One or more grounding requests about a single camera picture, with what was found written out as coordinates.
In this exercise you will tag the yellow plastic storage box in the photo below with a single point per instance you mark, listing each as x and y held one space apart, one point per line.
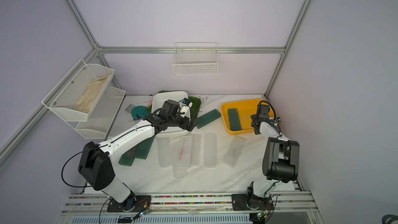
245 108

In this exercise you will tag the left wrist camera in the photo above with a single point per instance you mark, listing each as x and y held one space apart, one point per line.
186 104

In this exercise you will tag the white wire wall basket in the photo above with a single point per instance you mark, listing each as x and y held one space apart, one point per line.
195 58

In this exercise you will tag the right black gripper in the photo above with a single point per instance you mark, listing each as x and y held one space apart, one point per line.
254 117

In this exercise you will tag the lower white mesh shelf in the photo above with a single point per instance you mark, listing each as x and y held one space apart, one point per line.
102 117

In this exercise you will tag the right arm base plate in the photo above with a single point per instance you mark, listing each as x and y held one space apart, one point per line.
241 202

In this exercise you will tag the clear pencil case with pink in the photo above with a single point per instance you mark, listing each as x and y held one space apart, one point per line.
185 153

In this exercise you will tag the beige cloth in shelf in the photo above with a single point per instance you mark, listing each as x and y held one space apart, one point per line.
87 100

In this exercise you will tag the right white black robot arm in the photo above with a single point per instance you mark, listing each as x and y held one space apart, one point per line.
281 157

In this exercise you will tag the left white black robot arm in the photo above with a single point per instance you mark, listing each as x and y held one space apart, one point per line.
96 162

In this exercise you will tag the green artificial grass mat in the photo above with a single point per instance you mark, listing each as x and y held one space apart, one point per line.
177 96

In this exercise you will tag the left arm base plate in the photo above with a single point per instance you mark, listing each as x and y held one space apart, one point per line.
137 204

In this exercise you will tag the white plastic storage box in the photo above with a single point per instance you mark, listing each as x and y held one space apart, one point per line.
171 110

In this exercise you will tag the upper white mesh shelf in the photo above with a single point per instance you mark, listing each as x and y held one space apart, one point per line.
65 94

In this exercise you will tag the white mesh shelf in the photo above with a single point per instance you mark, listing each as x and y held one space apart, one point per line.
65 94
102 117

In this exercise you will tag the green rubber glove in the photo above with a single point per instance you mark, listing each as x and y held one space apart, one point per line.
138 112

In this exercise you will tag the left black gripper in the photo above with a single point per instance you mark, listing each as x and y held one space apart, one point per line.
190 126

